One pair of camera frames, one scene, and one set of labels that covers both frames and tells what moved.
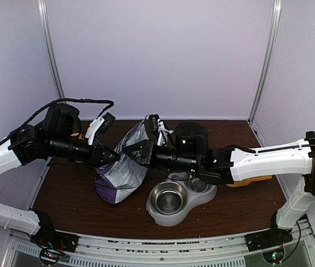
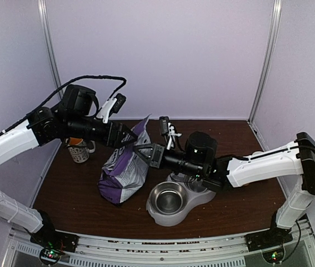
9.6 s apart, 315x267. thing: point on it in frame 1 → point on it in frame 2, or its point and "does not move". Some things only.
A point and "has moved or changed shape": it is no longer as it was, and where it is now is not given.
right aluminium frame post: [276, 9] does not move
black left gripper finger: [113, 153] → [126, 131]
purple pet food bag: [115, 182] has moved or changed shape
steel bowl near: [168, 197] does not move
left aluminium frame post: [48, 34] does not move
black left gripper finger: [109, 163] → [128, 140]
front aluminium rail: [194, 250] does not move
